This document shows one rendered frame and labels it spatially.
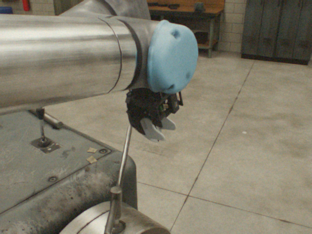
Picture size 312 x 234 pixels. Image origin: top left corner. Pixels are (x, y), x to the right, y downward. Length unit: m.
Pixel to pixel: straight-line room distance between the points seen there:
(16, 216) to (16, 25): 0.50
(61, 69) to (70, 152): 0.60
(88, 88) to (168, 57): 0.09
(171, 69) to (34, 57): 0.14
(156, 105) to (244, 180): 2.40
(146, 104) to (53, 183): 0.31
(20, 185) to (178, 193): 2.01
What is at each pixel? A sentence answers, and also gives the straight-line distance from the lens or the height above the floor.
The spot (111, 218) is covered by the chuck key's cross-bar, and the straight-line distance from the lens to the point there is 0.55.
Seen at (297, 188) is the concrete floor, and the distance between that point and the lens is 2.96.
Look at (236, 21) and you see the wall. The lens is 7.03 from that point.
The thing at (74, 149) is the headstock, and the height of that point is 1.26.
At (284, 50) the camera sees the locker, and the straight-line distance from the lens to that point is 6.51.
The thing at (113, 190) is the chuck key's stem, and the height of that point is 1.32.
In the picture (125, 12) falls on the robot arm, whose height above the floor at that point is 1.63.
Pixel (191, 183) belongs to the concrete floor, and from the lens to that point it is 2.78.
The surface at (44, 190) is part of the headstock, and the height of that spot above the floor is 1.25.
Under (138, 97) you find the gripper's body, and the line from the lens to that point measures 0.57.
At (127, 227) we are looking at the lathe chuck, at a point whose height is 1.23.
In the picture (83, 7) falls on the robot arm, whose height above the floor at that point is 1.64.
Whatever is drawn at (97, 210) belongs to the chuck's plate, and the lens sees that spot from 0.69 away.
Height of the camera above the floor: 1.69
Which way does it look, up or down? 27 degrees down
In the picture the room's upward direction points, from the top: straight up
